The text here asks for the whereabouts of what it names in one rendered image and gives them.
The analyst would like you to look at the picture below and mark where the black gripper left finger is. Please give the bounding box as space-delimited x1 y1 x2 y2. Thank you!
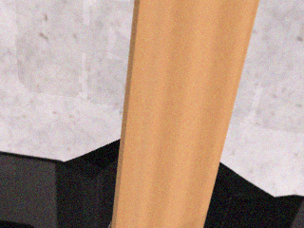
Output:
0 139 120 228

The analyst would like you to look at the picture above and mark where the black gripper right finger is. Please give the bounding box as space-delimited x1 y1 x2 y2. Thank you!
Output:
203 162 304 228

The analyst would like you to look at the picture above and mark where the light wooden board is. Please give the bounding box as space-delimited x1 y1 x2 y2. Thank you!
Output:
111 0 259 228

